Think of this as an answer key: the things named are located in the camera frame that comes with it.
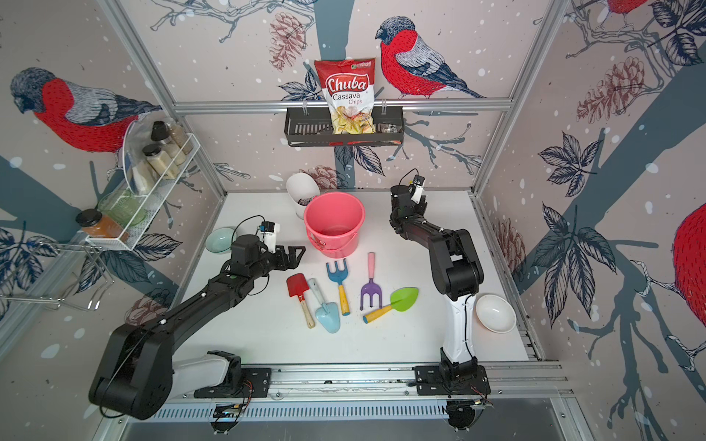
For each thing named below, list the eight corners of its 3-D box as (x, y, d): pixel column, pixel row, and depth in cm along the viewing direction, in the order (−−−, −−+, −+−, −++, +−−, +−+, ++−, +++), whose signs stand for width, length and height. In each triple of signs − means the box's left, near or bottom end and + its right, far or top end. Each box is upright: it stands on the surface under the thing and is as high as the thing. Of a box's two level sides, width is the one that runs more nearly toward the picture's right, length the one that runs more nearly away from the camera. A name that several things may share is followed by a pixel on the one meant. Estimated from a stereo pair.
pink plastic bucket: (307, 262, 100) (299, 236, 87) (313, 219, 113) (307, 191, 100) (364, 262, 100) (364, 236, 87) (364, 219, 113) (364, 191, 100)
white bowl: (483, 336, 83) (489, 331, 79) (473, 301, 90) (478, 294, 86) (513, 336, 83) (521, 331, 79) (501, 301, 90) (508, 294, 86)
